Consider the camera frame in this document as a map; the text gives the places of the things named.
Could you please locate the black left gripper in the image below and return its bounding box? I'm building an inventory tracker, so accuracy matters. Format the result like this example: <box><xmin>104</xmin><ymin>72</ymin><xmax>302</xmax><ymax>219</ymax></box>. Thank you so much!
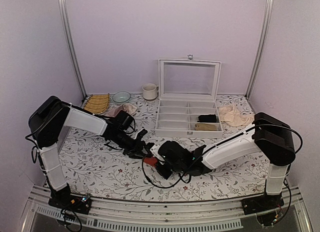
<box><xmin>111</xmin><ymin>130</ymin><xmax>149</xmax><ymax>159</ymax></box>

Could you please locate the red and white underwear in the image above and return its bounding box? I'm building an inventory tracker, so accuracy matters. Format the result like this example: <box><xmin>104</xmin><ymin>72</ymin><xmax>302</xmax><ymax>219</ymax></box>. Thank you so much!
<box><xmin>144</xmin><ymin>156</ymin><xmax>158</xmax><ymax>168</ymax></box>

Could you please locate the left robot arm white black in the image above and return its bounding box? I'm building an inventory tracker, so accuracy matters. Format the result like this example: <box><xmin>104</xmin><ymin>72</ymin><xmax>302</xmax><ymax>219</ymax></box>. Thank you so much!
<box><xmin>25</xmin><ymin>96</ymin><xmax>154</xmax><ymax>209</ymax></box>

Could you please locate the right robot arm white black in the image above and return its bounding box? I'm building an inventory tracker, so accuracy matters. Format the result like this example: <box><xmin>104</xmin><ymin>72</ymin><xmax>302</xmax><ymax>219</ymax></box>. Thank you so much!
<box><xmin>151</xmin><ymin>112</ymin><xmax>301</xmax><ymax>210</ymax></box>

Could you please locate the pink crumpled underwear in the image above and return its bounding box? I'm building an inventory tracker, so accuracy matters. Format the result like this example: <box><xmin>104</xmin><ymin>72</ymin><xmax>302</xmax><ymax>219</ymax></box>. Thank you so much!
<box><xmin>105</xmin><ymin>103</ymin><xmax>138</xmax><ymax>117</ymax></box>

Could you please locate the tan rolled underwear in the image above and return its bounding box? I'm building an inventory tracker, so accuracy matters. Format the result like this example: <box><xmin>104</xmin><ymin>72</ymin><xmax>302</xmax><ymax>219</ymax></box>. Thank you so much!
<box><xmin>194</xmin><ymin>123</ymin><xmax>217</xmax><ymax>131</ymax></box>

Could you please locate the black rolled underwear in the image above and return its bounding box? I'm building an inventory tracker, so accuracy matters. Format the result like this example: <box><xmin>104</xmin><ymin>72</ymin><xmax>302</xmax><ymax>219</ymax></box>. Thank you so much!
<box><xmin>197</xmin><ymin>114</ymin><xmax>217</xmax><ymax>123</ymax></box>

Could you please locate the beige crumpled underwear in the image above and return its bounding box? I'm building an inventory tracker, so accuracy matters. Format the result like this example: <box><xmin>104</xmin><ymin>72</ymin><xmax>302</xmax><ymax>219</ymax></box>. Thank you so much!
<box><xmin>218</xmin><ymin>104</ymin><xmax>255</xmax><ymax>127</ymax></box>

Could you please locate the light green glass bowl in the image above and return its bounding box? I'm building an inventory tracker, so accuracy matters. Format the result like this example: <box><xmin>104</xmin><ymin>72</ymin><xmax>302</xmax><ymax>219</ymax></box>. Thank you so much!
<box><xmin>112</xmin><ymin>91</ymin><xmax>131</xmax><ymax>104</ymax></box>

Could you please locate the white ceramic mug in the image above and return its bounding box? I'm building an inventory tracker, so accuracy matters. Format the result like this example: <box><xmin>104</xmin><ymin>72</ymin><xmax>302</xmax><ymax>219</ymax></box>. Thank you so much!
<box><xmin>142</xmin><ymin>83</ymin><xmax>159</xmax><ymax>101</ymax></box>

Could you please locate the woven bamboo tray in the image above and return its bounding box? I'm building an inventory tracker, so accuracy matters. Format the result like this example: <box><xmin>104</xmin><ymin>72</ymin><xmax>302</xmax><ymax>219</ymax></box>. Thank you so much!
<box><xmin>83</xmin><ymin>94</ymin><xmax>110</xmax><ymax>114</ymax></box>

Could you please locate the floral patterned table mat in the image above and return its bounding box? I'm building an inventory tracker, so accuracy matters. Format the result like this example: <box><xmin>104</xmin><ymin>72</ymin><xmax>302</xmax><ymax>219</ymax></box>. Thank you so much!
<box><xmin>48</xmin><ymin>92</ymin><xmax>286</xmax><ymax>202</ymax></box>

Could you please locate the white compartment storage box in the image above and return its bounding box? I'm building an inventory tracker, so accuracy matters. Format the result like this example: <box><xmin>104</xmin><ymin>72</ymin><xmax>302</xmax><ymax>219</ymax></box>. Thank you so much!
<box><xmin>155</xmin><ymin>58</ymin><xmax>224</xmax><ymax>139</ymax></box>

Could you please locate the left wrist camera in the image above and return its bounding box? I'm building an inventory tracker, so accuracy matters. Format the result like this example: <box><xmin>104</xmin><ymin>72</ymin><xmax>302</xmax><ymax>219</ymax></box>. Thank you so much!
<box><xmin>115</xmin><ymin>110</ymin><xmax>134</xmax><ymax>130</ymax></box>

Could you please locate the aluminium front rail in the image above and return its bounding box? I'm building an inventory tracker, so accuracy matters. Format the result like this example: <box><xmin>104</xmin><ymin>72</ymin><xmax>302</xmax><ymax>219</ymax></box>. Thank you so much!
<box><xmin>20</xmin><ymin>186</ymin><xmax>315</xmax><ymax>231</ymax></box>

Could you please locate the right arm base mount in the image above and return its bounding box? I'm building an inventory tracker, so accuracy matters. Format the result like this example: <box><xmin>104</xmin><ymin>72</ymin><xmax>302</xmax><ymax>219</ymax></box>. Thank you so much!
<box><xmin>241</xmin><ymin>193</ymin><xmax>287</xmax><ymax>227</ymax></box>

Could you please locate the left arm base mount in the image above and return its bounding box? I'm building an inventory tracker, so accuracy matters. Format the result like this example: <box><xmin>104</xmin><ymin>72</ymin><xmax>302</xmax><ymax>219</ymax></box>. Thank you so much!
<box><xmin>48</xmin><ymin>193</ymin><xmax>92</xmax><ymax>214</ymax></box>

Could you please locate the left aluminium frame post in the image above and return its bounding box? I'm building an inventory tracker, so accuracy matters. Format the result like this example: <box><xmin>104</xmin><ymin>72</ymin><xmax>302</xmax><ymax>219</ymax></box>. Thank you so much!
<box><xmin>58</xmin><ymin>0</ymin><xmax>88</xmax><ymax>100</ymax></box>

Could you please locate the aluminium frame post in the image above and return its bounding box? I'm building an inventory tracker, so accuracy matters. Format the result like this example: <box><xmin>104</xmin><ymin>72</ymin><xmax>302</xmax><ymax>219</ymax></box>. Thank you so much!
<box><xmin>245</xmin><ymin>0</ymin><xmax>274</xmax><ymax>100</ymax></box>
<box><xmin>58</xmin><ymin>0</ymin><xmax>88</xmax><ymax>100</ymax></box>

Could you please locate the right aluminium frame post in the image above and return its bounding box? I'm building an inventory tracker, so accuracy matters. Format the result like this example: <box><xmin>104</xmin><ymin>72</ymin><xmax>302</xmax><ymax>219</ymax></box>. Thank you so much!
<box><xmin>245</xmin><ymin>0</ymin><xmax>274</xmax><ymax>100</ymax></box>

